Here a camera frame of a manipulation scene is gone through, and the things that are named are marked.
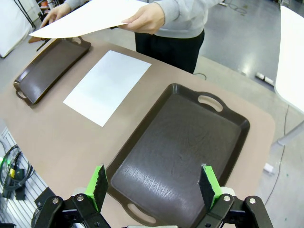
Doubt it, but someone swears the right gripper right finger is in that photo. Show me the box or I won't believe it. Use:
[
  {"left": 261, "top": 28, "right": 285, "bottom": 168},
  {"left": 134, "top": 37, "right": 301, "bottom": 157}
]
[{"left": 197, "top": 163, "right": 274, "bottom": 228}]

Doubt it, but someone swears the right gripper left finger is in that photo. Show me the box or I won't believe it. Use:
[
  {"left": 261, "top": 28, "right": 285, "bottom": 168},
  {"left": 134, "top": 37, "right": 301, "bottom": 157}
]
[{"left": 30, "top": 163, "right": 110, "bottom": 228}]

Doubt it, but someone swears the white A4 paper sheet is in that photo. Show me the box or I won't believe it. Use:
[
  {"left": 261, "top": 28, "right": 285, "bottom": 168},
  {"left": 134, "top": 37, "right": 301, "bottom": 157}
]
[
  {"left": 28, "top": 0, "right": 149, "bottom": 38},
  {"left": 63, "top": 50, "right": 152, "bottom": 128}
]

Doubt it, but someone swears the right forearm grey sleeve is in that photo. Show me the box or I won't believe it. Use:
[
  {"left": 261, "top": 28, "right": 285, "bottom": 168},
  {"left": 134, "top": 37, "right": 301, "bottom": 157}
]
[{"left": 63, "top": 0, "right": 83, "bottom": 11}]

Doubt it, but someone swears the left forearm grey sleeve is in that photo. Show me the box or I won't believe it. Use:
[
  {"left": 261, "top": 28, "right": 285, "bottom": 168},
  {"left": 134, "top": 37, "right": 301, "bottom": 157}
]
[{"left": 152, "top": 0, "right": 183, "bottom": 29}]

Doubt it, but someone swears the person left hand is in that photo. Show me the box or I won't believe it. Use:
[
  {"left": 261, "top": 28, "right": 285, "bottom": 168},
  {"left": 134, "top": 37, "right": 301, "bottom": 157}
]
[{"left": 117, "top": 2, "right": 166, "bottom": 35}]

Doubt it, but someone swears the person right hand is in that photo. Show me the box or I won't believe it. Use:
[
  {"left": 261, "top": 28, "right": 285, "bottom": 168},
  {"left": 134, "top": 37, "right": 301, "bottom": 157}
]
[{"left": 39, "top": 2, "right": 72, "bottom": 29}]

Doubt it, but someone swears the black adapter box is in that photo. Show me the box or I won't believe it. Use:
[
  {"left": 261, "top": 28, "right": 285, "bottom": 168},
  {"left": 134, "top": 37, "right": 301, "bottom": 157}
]
[{"left": 13, "top": 167, "right": 26, "bottom": 181}]

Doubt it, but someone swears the grey slatted mounting plate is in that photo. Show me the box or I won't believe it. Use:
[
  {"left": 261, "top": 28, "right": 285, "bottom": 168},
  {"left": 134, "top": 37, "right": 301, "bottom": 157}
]
[{"left": 0, "top": 125, "right": 57, "bottom": 228}]

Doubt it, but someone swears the white power strip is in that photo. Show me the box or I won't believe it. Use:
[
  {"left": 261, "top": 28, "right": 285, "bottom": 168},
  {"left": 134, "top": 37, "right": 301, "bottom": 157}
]
[{"left": 254, "top": 72, "right": 275, "bottom": 85}]

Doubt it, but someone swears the white rounded table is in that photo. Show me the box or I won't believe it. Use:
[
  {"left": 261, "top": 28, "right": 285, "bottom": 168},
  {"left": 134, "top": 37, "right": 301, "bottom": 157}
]
[{"left": 274, "top": 6, "right": 304, "bottom": 147}]

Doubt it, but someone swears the person in grey hoodie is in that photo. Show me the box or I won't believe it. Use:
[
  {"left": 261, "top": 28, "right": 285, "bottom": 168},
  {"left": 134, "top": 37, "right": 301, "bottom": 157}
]
[{"left": 63, "top": 0, "right": 226, "bottom": 75}]

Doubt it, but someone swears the white desk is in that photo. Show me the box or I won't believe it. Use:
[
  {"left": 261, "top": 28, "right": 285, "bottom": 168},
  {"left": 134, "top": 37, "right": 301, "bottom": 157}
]
[{"left": 0, "top": 0, "right": 34, "bottom": 58}]

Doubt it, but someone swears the dark brown handled tray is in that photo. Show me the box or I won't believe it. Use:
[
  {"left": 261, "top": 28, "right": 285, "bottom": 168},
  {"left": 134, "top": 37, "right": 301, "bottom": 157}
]
[
  {"left": 13, "top": 35, "right": 92, "bottom": 105},
  {"left": 105, "top": 83, "right": 250, "bottom": 228}
]

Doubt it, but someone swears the thin floor cable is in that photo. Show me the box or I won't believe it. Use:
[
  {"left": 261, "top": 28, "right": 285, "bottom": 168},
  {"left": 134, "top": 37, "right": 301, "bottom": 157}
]
[{"left": 263, "top": 104, "right": 290, "bottom": 206}]

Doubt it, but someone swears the black cable bundle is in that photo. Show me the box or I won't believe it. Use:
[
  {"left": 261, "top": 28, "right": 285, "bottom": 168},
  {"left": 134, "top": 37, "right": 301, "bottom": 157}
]
[{"left": 0, "top": 143, "right": 34, "bottom": 198}]

